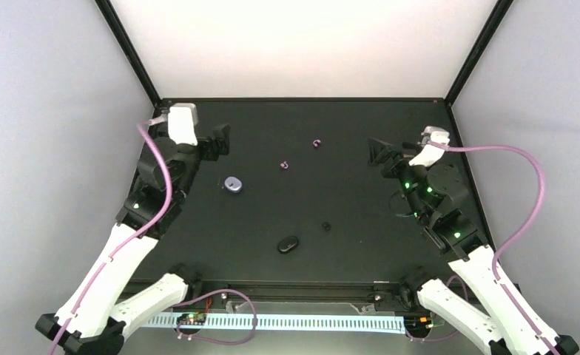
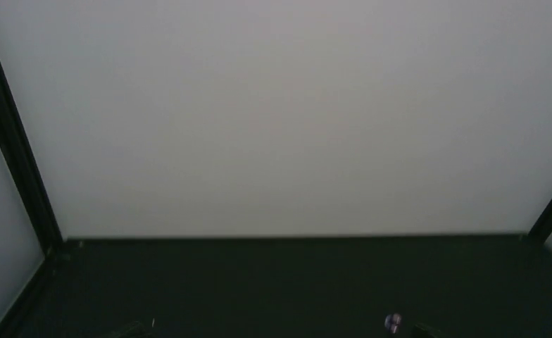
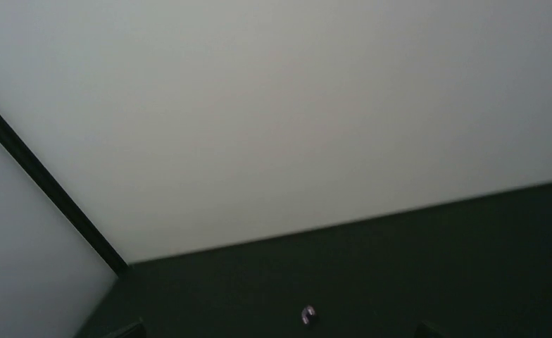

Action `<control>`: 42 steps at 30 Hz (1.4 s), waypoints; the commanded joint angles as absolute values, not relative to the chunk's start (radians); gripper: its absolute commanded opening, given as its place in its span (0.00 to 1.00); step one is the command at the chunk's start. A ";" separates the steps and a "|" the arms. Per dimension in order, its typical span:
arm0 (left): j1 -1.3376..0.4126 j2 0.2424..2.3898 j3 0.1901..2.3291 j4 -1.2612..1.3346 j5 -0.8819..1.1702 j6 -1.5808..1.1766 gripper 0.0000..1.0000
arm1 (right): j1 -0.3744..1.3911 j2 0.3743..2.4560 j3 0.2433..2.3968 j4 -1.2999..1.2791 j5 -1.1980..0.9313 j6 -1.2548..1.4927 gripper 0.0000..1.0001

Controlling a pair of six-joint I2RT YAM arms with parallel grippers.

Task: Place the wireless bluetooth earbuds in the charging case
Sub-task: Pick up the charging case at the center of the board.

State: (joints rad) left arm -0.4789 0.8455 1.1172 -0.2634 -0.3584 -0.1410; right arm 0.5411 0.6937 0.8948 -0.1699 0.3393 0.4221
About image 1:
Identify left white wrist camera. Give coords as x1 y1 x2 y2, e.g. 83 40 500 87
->
167 103 198 146

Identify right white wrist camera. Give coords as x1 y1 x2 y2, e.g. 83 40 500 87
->
408 126 451 167

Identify black earbud charging case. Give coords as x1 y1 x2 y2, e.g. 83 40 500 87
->
277 235 300 254

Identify black front aluminium rail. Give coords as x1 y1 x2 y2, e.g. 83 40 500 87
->
123 279 448 304

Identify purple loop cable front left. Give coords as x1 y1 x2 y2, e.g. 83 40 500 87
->
172 288 259 346

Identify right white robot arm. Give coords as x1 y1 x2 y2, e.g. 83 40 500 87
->
368 138 579 354

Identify lavender earbud charging case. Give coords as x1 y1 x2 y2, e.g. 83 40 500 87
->
223 176 243 194

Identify left circuit board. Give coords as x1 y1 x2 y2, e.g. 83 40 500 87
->
177 313 207 328

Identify circuit board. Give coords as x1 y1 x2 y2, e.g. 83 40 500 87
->
404 317 434 329
177 313 207 328

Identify right circuit board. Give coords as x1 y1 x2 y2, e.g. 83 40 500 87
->
404 317 434 329

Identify white slotted cable duct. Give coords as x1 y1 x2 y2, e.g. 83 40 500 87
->
143 312 406 334

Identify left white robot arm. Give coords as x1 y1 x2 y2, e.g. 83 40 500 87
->
36 124 230 354

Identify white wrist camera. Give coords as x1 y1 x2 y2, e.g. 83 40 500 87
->
167 103 198 146
408 126 451 167

